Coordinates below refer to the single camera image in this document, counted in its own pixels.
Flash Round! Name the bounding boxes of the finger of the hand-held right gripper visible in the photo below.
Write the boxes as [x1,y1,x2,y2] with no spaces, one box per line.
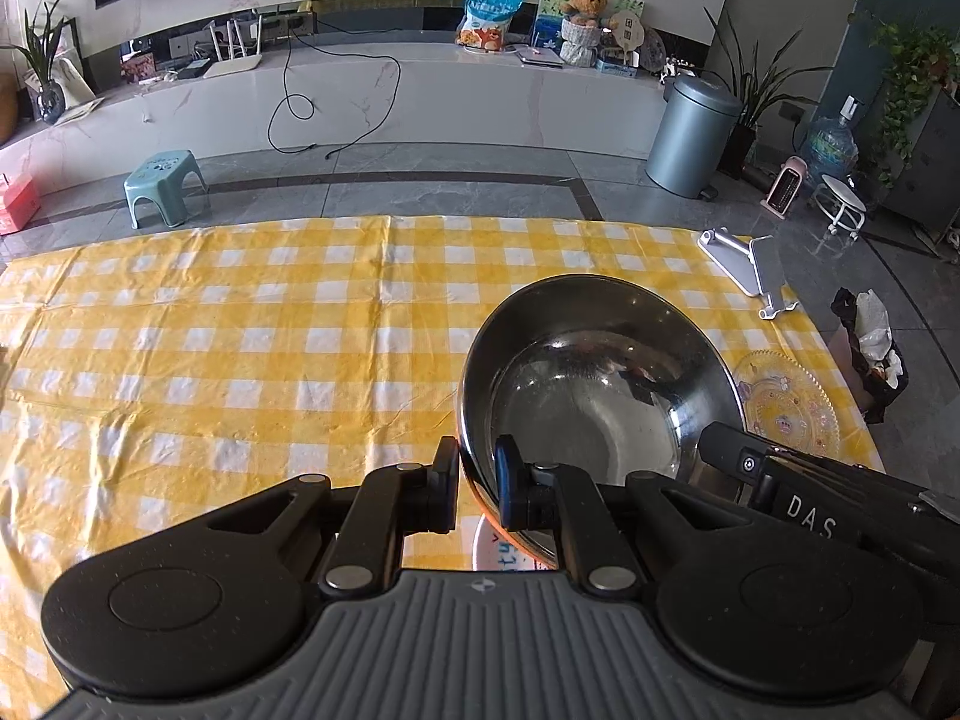
[697,422,770,500]

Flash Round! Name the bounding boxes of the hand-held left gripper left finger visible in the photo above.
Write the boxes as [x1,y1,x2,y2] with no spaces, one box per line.
[199,436,460,601]

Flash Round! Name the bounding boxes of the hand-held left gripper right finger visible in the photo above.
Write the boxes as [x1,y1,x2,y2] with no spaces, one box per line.
[493,435,745,601]

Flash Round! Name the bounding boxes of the white patterned bowl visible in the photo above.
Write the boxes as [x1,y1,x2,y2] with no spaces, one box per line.
[471,514,560,572]

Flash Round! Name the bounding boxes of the clear patterned glass plate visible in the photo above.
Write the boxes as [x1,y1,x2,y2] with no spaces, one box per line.
[731,350,839,458]

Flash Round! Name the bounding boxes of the orange steel bowl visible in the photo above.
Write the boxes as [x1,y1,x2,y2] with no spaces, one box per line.
[455,275,751,571]

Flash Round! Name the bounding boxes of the pink bin with black bag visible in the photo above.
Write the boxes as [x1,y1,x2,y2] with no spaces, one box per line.
[829,286,910,425]

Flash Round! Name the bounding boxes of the white phone stand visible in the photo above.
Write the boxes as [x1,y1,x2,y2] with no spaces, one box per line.
[697,229,800,320]

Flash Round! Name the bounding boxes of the yellow checked tablecloth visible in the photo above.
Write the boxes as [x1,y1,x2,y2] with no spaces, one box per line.
[0,216,886,720]

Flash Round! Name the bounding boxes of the pink space heater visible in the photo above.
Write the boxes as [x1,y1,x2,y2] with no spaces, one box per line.
[761,156,807,217]

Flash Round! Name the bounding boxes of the white round rolling stool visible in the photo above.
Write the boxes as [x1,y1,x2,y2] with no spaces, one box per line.
[814,174,869,241]

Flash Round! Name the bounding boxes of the potted plant in black pot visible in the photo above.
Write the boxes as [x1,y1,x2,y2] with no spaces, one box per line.
[701,6,833,181]

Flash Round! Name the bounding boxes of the grey pedal bin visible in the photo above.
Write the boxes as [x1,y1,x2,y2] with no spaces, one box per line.
[646,75,743,200]

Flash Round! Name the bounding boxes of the blue water bottle with pump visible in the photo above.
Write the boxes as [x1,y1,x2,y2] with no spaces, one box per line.
[802,95,860,188]

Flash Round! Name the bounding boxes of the grey cabinet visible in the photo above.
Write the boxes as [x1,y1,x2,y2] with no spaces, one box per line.
[881,82,960,241]

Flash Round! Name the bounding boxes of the white marble tv console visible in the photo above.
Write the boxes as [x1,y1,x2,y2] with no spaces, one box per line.
[0,41,668,188]

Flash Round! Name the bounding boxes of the blue tin box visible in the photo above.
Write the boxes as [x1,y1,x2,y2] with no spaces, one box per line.
[596,45,640,80]

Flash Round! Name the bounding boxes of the decorative round plate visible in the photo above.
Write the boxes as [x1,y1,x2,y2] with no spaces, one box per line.
[637,26,670,74]

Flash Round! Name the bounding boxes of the teal plastic stool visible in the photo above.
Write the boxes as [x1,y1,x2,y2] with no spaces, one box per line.
[124,150,209,230]

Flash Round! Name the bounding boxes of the ivy plant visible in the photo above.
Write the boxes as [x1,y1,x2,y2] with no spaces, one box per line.
[847,15,960,188]

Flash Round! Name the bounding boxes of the round hand fan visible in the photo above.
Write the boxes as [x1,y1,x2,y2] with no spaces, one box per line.
[606,9,646,53]

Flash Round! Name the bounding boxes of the white knit basket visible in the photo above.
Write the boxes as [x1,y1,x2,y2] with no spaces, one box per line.
[559,15,602,66]

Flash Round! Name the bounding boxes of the green landscape painting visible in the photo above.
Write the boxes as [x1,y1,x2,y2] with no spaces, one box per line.
[530,0,646,50]

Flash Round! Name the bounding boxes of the white router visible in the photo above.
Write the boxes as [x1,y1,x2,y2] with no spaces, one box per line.
[204,7,263,80]

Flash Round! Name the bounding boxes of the blue snack bag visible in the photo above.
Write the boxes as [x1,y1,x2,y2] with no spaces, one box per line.
[455,0,520,53]

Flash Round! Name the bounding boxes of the pink box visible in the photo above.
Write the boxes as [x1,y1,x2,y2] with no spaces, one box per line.
[0,171,42,235]

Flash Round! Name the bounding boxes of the plant in glass vase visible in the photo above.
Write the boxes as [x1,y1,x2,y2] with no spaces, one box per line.
[0,0,83,125]

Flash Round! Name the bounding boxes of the black cable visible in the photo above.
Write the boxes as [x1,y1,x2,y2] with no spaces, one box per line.
[268,11,402,158]

